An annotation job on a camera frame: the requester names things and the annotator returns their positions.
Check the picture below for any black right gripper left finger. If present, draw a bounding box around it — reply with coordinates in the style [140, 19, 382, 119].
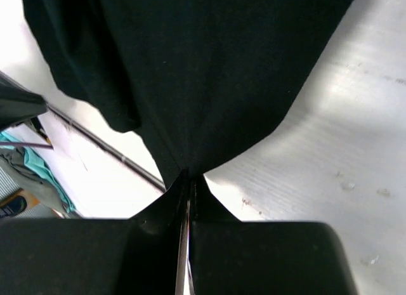
[1, 174, 189, 294]

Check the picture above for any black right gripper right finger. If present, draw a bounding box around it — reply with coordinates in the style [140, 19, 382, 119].
[189, 177, 357, 294]

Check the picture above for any black t shirt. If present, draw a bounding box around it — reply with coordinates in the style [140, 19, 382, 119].
[22, 0, 353, 185]

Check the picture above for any blue sneaker on floor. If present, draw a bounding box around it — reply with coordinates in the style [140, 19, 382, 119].
[0, 195, 27, 219]

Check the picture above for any teal cloth on floor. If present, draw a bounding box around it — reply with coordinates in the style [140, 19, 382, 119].
[1, 131, 76, 214]

